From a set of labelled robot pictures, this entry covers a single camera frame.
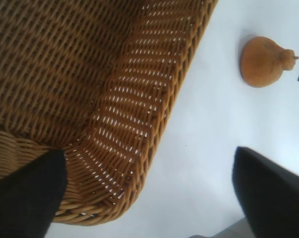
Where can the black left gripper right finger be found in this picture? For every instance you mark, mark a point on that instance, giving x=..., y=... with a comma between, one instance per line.
x=275, y=198

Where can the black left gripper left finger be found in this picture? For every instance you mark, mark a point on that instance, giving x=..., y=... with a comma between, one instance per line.
x=23, y=198

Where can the orange-brown bread-shaped toy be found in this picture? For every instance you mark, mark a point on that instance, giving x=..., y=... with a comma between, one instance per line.
x=261, y=64

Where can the brown wicker basket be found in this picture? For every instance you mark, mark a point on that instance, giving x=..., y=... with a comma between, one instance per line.
x=90, y=74

